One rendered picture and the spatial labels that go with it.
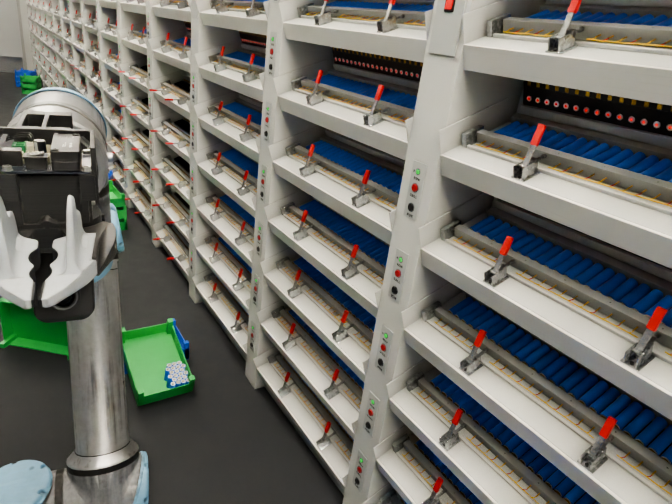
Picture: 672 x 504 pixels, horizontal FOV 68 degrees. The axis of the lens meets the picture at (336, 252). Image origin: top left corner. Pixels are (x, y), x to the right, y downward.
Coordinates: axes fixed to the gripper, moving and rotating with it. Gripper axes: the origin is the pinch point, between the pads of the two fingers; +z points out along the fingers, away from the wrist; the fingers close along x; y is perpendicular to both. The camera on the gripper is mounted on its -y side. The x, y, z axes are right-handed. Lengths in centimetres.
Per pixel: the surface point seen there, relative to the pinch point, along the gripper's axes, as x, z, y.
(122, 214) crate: 14, -281, -111
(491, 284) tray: 68, -30, -23
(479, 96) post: 71, -50, 7
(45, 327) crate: -21, -163, -110
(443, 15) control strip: 63, -55, 20
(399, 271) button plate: 63, -52, -31
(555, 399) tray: 76, -15, -39
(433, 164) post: 64, -50, -6
